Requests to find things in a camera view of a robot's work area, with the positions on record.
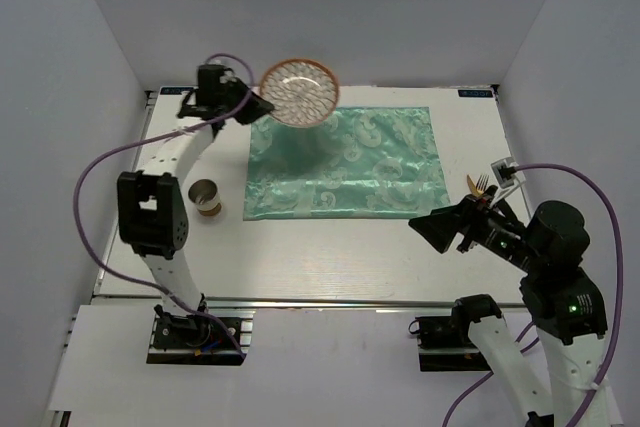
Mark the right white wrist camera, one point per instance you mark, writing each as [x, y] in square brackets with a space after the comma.
[505, 172]

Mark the gold knife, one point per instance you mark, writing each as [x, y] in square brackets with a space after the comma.
[472, 186]

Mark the left blue table label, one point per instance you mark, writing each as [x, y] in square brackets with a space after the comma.
[175, 90]

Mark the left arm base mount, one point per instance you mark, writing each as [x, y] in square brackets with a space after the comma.
[197, 341]

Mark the blue table label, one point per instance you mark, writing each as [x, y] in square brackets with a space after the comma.
[175, 90]
[475, 93]

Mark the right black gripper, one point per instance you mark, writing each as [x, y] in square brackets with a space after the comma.
[440, 226]

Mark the white metal cup cork base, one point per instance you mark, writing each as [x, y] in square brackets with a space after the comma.
[204, 194]

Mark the brown rimmed patterned plate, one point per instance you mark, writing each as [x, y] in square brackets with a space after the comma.
[303, 92]

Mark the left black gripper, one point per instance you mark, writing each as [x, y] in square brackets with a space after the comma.
[256, 108]

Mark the green patterned satin placemat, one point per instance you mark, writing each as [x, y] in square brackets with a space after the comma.
[361, 162]

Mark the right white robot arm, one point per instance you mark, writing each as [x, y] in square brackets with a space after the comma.
[566, 308]

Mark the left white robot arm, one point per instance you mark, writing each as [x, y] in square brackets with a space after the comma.
[153, 219]

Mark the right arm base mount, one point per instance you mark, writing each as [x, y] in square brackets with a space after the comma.
[442, 349]

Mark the right blue table label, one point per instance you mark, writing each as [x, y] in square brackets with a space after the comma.
[475, 93]

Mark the gold fork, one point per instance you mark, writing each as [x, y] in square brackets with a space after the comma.
[482, 184]

